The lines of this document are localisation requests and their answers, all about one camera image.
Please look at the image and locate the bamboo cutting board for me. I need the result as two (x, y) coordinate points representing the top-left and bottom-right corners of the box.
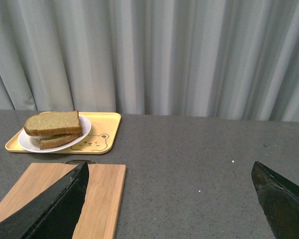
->
(0, 163), (126, 239)

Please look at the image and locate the grey curtain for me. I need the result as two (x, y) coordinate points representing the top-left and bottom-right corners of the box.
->
(0, 0), (299, 121)

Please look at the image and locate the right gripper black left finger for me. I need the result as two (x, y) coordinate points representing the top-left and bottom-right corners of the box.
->
(0, 162), (89, 239)

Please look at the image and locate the white round plate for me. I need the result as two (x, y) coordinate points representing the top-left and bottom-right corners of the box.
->
(18, 116), (92, 153)

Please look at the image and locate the yellow bear tray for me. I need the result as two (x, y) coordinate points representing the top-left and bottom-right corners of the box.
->
(5, 112), (121, 154)

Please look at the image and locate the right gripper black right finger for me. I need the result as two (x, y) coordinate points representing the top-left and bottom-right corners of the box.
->
(251, 161), (299, 239)

